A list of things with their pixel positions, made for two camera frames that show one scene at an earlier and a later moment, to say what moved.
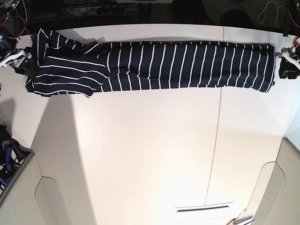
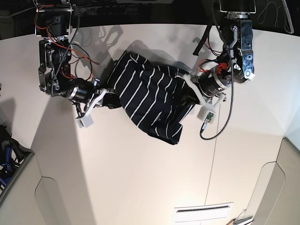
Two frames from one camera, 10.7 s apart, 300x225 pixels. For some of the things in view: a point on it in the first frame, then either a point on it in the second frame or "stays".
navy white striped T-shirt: x=66 y=66 → x=153 y=96
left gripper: x=19 y=58 → x=101 y=97
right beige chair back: x=275 y=198 stays
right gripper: x=291 y=69 → x=190 y=98
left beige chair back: x=50 y=188 stays
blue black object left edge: x=12 y=153 stays
